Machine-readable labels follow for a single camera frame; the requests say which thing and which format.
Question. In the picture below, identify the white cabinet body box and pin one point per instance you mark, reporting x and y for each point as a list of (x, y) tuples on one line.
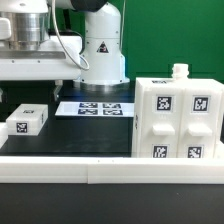
[(179, 78)]

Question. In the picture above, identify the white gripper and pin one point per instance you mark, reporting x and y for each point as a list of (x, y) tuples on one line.
[(49, 62)]

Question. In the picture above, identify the white U-shaped border fence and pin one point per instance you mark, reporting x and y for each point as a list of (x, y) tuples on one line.
[(95, 152)]

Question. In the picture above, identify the white cabinet door panel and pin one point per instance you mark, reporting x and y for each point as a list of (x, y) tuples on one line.
[(161, 118)]

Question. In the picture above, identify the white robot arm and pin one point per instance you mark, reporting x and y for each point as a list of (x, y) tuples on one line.
[(32, 47)]

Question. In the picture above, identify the white cabinet top block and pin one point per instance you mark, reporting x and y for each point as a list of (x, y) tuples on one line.
[(27, 119)]

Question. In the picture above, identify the white marker base sheet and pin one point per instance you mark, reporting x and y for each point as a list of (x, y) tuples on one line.
[(95, 109)]

